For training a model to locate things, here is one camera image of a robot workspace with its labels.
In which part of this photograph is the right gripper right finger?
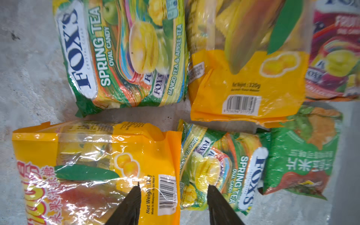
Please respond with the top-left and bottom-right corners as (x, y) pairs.
(207, 185), (245, 225)

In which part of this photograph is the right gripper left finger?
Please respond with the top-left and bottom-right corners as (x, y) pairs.
(105, 183), (141, 225)

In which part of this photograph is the green snack bag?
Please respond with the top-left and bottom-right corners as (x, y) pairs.
(52, 1), (189, 118)
(257, 106), (343, 199)
(178, 120), (270, 215)

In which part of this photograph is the yellow candy snack bag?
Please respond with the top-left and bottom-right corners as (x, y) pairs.
(186, 1), (315, 128)

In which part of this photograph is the pink candy snack bag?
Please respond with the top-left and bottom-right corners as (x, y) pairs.
(305, 0), (360, 101)

